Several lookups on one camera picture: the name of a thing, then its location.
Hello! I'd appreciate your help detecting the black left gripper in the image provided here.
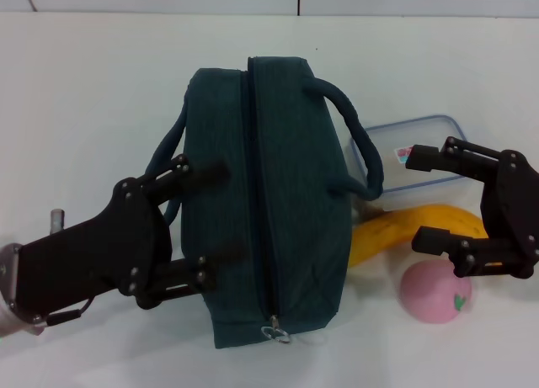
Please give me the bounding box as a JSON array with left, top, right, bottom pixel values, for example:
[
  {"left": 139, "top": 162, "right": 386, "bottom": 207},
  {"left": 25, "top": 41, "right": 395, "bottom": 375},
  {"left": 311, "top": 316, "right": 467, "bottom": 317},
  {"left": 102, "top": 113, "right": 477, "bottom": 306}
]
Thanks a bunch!
[{"left": 8, "top": 153, "right": 246, "bottom": 322}]

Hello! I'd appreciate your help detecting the metal zipper pull ring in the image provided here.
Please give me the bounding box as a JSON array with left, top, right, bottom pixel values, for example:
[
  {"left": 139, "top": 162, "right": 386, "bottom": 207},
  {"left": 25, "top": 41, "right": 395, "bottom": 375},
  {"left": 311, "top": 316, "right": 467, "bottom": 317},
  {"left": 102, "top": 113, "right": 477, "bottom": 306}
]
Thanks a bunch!
[{"left": 260, "top": 315, "right": 292, "bottom": 345}]

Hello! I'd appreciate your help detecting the dark teal insulated lunch bag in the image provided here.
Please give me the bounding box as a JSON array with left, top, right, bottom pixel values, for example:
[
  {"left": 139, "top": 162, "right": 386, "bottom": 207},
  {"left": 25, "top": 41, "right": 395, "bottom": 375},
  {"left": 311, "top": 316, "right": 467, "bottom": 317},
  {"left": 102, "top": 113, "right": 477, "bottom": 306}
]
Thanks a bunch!
[{"left": 145, "top": 56, "right": 385, "bottom": 350}]

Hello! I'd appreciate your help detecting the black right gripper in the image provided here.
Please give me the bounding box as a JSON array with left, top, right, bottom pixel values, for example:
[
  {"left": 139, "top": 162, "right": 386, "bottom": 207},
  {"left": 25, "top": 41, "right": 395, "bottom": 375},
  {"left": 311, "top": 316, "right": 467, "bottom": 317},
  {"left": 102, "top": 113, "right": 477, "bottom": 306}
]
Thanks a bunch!
[{"left": 405, "top": 136, "right": 539, "bottom": 280}]

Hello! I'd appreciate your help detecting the pink peach toy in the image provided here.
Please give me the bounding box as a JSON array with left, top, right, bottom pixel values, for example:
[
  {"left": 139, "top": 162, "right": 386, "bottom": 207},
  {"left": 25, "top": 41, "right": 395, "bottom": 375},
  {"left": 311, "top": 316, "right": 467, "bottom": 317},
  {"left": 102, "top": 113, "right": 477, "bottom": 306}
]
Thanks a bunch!
[{"left": 399, "top": 261, "right": 473, "bottom": 324}]

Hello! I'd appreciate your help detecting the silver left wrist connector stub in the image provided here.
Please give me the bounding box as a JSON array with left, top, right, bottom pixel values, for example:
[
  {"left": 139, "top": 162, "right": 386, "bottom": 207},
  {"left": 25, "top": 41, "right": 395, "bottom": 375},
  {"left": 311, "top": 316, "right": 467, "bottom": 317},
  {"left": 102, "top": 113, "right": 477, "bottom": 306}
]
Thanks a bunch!
[{"left": 50, "top": 209, "right": 67, "bottom": 234}]

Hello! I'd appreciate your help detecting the yellow banana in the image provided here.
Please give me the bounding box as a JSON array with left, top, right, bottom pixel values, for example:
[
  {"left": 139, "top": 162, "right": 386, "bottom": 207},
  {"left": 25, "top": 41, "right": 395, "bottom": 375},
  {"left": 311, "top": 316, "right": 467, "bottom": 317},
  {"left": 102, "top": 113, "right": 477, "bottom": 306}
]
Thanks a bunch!
[{"left": 349, "top": 202, "right": 504, "bottom": 268}]

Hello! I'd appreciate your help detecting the clear blue-rimmed plastic container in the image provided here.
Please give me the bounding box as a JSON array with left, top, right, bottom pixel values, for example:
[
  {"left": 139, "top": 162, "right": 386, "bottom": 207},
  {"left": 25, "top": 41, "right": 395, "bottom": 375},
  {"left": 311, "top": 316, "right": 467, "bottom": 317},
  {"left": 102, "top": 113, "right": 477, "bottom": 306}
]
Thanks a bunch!
[{"left": 348, "top": 114, "right": 468, "bottom": 195}]

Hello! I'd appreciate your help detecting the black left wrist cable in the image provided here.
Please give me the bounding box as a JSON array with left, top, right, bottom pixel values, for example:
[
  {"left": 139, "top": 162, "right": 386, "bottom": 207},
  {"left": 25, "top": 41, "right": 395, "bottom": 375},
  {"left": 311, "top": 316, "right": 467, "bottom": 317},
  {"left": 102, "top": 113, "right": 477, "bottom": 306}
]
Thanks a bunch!
[{"left": 45, "top": 297, "right": 93, "bottom": 327}]

